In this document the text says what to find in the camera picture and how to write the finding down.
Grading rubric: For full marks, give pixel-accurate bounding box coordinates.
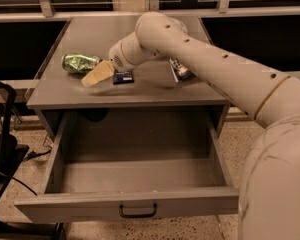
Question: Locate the grey open top drawer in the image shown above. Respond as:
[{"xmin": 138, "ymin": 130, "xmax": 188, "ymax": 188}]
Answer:
[{"xmin": 15, "ymin": 107, "xmax": 238, "ymax": 223}]

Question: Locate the green soda can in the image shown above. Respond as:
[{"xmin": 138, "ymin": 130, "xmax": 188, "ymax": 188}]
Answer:
[{"xmin": 61, "ymin": 53, "xmax": 102, "ymax": 74}]

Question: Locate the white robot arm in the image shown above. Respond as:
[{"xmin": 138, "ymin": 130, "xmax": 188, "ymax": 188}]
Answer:
[{"xmin": 82, "ymin": 12, "xmax": 300, "ymax": 240}]

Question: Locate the grey cabinet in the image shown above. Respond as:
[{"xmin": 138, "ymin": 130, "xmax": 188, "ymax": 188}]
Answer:
[{"xmin": 27, "ymin": 15, "xmax": 229, "ymax": 135}]

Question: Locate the dark blue snack bar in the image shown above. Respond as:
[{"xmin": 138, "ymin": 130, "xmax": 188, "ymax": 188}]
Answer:
[{"xmin": 113, "ymin": 71, "xmax": 134, "ymax": 85}]

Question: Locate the black floor cable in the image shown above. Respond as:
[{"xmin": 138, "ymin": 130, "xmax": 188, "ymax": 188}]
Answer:
[{"xmin": 0, "ymin": 148, "xmax": 53, "ymax": 197}]

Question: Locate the black chair frame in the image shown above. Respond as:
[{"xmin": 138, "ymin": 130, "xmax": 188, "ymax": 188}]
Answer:
[{"xmin": 0, "ymin": 81, "xmax": 65, "ymax": 240}]

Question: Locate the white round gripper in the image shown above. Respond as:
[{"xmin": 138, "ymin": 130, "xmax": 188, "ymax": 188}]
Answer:
[{"xmin": 81, "ymin": 41, "xmax": 134, "ymax": 87}]

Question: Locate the black drawer handle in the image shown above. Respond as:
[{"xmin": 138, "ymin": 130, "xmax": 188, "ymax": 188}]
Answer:
[{"xmin": 119, "ymin": 203, "xmax": 158, "ymax": 219}]

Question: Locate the blue crumpled chip bag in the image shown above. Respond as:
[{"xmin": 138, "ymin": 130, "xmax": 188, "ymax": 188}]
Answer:
[{"xmin": 168, "ymin": 58, "xmax": 192, "ymax": 82}]

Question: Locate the metal window railing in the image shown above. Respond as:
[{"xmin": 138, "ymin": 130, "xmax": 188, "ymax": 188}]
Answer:
[{"xmin": 0, "ymin": 0, "xmax": 300, "ymax": 23}]

